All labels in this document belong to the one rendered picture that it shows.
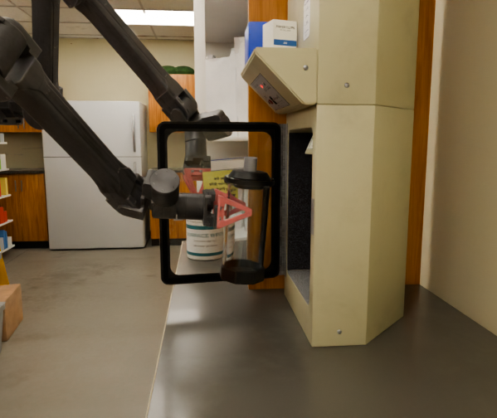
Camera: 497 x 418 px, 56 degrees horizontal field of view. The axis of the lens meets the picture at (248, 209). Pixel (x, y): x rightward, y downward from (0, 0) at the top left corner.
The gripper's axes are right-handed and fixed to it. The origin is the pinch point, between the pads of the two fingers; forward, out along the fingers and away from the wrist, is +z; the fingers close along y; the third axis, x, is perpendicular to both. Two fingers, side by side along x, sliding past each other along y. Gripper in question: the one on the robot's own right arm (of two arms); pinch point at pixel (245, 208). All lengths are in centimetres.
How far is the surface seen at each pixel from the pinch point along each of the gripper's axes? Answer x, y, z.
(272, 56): -29.8, -14.4, 1.1
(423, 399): 23.8, -35.9, 25.2
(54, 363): 127, 179, -84
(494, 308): 18, -10, 56
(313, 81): -26.1, -14.8, 8.8
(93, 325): 127, 236, -71
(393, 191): -6.3, -8.5, 29.7
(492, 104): -26, -3, 54
